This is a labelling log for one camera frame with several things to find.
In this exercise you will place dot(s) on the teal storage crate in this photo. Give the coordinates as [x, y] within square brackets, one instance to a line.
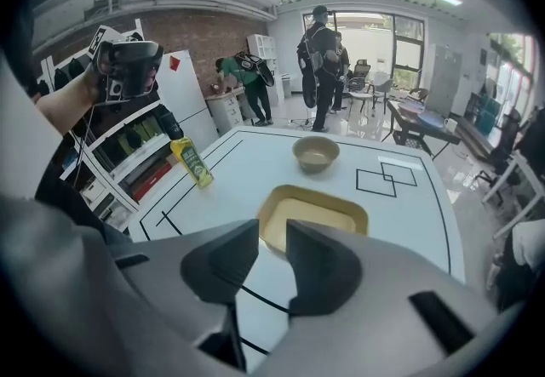
[485, 111]

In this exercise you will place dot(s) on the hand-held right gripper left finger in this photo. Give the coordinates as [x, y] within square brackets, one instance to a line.
[162, 273]

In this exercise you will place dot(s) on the gray armchair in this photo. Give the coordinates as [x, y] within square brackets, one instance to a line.
[383, 86]

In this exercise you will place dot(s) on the yellow drink bottle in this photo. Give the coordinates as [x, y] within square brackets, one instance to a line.
[193, 162]

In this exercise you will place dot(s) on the white mug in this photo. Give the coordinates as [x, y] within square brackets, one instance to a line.
[450, 124]

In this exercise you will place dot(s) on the large glass window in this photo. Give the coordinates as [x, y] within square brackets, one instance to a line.
[370, 43]

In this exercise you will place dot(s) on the red paper tag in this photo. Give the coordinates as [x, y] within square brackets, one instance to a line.
[175, 63]

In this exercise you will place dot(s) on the pink plate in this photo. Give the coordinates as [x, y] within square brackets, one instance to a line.
[412, 106]

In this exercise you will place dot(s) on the blue plate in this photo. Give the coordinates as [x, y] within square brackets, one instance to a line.
[431, 119]

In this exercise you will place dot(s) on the person's left forearm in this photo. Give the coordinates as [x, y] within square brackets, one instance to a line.
[64, 109]

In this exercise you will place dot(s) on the white shelf unit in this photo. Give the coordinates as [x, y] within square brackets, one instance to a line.
[111, 169]

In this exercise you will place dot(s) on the white metal locker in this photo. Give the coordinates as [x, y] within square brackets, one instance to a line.
[445, 77]

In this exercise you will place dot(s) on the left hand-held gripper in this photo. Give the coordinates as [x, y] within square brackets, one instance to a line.
[127, 69]

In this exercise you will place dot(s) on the white table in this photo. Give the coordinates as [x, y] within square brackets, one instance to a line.
[264, 154]

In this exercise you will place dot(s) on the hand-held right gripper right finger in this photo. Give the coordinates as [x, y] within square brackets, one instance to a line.
[383, 281]

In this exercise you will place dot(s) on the white drawer cabinet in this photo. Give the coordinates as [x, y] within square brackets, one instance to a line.
[230, 111]

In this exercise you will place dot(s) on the rectangular tan tray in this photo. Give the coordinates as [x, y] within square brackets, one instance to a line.
[315, 207]

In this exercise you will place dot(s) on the white tall cabinet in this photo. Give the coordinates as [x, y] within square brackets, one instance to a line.
[187, 98]

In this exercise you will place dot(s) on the black mesh office chair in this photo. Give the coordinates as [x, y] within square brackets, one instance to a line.
[361, 69]

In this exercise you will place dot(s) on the white cubby bookcase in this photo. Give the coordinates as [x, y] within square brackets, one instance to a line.
[262, 43]

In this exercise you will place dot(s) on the round tan bowl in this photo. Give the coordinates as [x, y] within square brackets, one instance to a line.
[316, 154]

